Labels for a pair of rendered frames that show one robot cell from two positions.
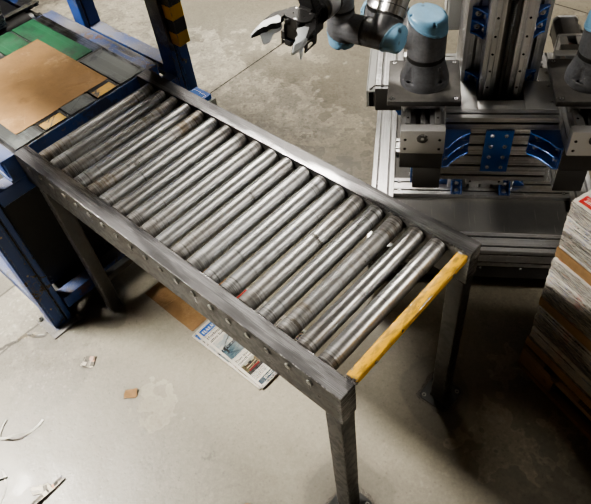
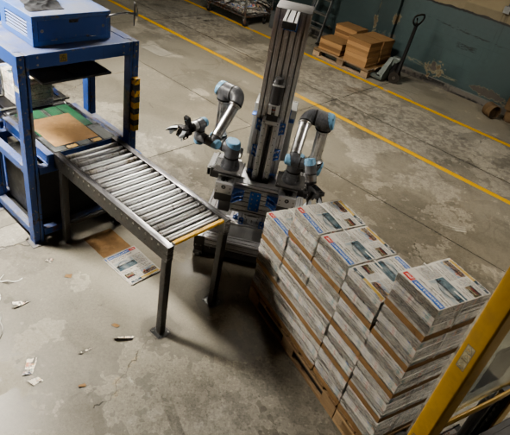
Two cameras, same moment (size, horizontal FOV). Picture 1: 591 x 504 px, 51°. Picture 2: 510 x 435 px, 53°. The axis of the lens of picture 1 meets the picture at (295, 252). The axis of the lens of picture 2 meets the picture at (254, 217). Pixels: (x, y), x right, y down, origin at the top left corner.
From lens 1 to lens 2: 2.04 m
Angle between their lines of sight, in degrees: 17
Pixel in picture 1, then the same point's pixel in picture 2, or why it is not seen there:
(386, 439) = (183, 312)
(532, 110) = (268, 187)
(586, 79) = (287, 179)
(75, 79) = (84, 132)
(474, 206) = (246, 230)
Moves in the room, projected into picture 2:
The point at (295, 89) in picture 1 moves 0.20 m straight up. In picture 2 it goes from (179, 170) to (181, 154)
